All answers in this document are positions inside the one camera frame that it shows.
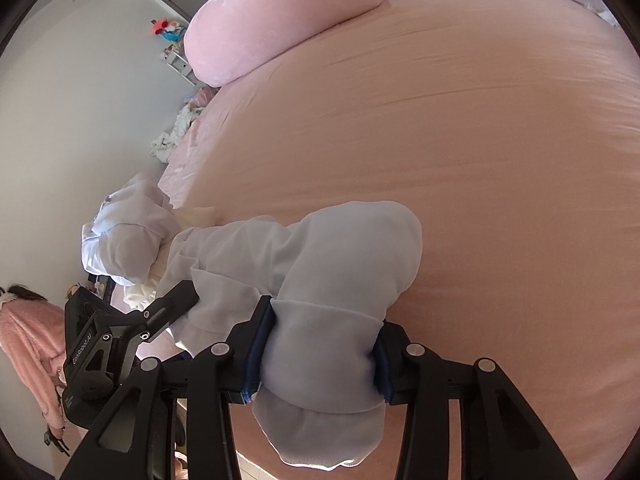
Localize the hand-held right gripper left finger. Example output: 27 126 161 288
60 296 277 480

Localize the small red doll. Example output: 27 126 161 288
149 17 190 45

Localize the white shelf rack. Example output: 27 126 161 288
160 42 200 87

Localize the crumpled clothes heap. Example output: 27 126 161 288
149 87 221 163

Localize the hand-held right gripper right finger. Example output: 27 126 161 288
371 321 576 480

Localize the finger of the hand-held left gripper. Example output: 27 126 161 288
90 280 201 347

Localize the white jacket with navy trim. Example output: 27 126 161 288
81 172 177 288

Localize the cream folded garment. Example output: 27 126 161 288
122 206 221 313

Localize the white belted dress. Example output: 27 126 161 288
159 200 423 472

